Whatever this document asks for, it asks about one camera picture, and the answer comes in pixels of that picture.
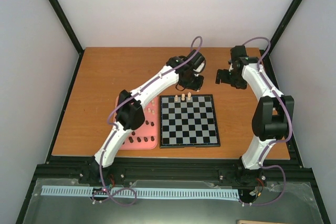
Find black and grey chessboard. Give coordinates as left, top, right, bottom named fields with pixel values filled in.
left=160, top=94, right=220, bottom=148

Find light blue cable duct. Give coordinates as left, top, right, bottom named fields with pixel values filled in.
left=40, top=185, right=239, bottom=201

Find pink plastic tray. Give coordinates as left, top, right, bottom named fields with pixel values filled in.
left=121, top=96, right=159, bottom=150

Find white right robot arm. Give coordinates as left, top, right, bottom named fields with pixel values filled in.
left=215, top=45, right=294, bottom=170

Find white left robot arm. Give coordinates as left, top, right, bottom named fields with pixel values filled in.
left=89, top=49, right=205, bottom=184

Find black aluminium frame rail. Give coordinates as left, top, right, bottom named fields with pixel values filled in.
left=34, top=155, right=314, bottom=183

